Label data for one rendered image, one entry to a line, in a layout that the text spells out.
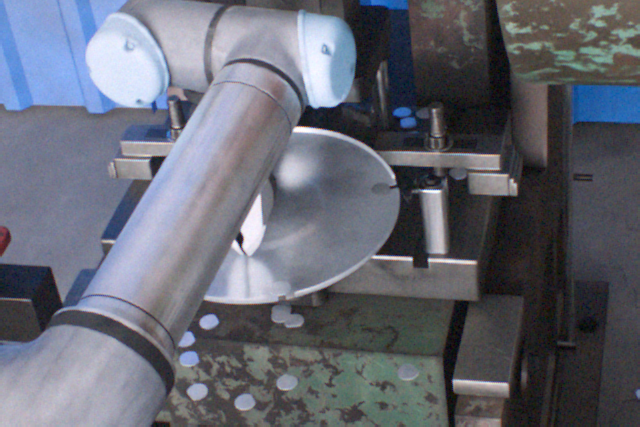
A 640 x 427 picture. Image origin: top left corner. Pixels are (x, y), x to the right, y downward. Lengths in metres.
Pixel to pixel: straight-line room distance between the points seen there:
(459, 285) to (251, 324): 0.24
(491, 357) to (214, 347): 0.31
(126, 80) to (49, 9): 1.94
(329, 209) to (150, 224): 0.51
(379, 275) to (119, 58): 0.51
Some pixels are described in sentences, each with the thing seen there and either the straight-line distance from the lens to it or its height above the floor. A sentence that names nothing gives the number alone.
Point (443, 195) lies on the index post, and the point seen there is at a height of 0.79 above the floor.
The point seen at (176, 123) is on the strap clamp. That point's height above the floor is 0.78.
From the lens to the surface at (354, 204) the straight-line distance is 1.45.
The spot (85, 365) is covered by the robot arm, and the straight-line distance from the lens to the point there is 0.88.
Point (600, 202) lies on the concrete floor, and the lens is 2.71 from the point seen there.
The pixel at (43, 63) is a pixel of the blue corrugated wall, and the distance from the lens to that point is 3.16.
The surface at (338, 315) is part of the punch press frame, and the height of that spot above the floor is 0.65.
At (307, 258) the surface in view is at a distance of 1.39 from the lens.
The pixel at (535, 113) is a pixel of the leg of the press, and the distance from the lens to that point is 1.79.
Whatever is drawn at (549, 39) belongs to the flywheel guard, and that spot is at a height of 1.11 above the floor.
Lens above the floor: 1.66
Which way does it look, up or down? 37 degrees down
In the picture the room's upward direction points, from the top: 9 degrees counter-clockwise
